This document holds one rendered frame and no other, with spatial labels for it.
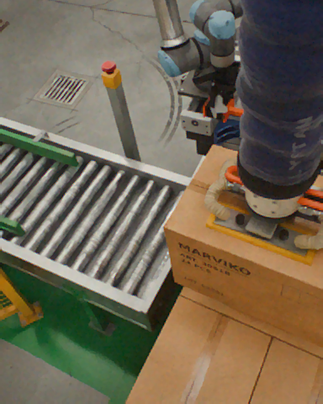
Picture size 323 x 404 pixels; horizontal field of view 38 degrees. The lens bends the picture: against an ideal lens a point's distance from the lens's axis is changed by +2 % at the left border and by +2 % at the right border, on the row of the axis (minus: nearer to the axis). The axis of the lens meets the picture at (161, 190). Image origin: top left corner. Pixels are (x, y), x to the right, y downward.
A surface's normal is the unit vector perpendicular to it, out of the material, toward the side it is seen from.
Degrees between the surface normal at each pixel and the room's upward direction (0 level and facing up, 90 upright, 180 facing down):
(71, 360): 0
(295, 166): 73
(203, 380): 0
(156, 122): 0
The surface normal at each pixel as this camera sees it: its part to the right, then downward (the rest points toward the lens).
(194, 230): -0.11, -0.61
